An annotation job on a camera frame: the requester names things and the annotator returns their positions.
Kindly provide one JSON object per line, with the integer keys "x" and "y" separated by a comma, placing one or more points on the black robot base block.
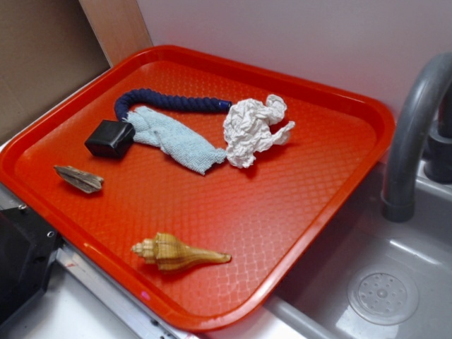
{"x": 29, "y": 247}

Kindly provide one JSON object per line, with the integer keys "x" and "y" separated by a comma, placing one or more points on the tan spiral conch shell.
{"x": 170, "y": 255}

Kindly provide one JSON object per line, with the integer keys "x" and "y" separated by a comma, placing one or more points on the red plastic tray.
{"x": 264, "y": 216}

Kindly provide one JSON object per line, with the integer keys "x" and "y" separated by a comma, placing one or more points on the crumpled white paper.
{"x": 247, "y": 129}

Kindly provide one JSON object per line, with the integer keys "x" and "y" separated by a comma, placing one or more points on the light blue terry cloth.
{"x": 174, "y": 139}

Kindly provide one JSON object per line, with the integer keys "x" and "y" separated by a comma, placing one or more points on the black glossy cube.
{"x": 111, "y": 139}

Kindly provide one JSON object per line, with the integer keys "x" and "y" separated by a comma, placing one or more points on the small driftwood piece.
{"x": 86, "y": 182}

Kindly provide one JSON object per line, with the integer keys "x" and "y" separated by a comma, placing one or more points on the grey curved faucet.
{"x": 420, "y": 109}

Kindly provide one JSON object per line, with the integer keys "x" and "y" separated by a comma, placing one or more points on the grey plastic sink basin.
{"x": 312, "y": 298}

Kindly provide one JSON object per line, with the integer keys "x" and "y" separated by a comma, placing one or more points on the round sink drain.
{"x": 382, "y": 296}

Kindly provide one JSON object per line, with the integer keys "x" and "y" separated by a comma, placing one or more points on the brown cardboard panel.
{"x": 49, "y": 49}

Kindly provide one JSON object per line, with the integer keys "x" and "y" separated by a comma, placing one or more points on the dark grey faucet handle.
{"x": 438, "y": 148}

